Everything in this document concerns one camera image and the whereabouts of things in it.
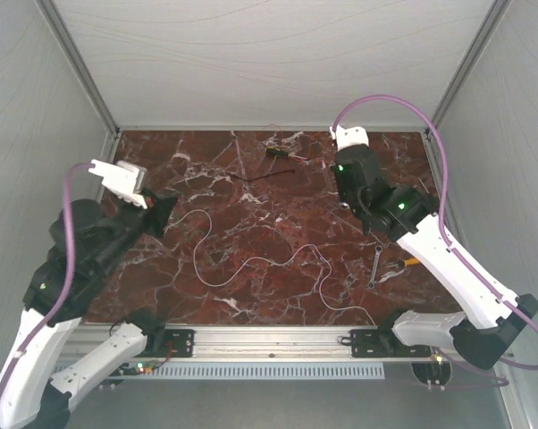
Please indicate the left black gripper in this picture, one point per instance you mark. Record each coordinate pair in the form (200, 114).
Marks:
(162, 211)

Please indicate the black zip tie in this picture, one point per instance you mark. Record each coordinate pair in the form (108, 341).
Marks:
(260, 177)

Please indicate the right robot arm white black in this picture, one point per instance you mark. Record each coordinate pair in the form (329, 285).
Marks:
(491, 316)

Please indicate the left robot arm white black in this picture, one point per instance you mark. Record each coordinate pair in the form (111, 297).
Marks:
(88, 246)

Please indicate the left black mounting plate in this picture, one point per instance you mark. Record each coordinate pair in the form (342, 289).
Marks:
(177, 343)

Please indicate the black mounting plate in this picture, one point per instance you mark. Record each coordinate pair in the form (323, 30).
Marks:
(177, 343)
(365, 343)

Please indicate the silver wrench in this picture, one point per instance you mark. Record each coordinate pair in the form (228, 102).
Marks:
(377, 255)

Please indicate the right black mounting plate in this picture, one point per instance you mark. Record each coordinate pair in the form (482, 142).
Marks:
(365, 343)

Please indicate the black screwdriver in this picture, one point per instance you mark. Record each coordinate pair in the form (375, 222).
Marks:
(423, 185)

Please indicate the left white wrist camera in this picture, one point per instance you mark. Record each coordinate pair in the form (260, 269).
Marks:
(125, 180)

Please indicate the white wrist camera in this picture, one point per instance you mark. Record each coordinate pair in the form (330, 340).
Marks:
(125, 180)
(349, 137)

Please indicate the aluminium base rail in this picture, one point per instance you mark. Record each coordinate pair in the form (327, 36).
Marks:
(241, 343)

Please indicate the grey slotted cable duct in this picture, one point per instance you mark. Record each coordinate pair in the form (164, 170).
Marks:
(272, 371)

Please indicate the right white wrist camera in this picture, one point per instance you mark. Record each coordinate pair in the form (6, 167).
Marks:
(349, 137)

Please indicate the yellow handled tool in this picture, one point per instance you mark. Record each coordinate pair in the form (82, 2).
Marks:
(408, 262)

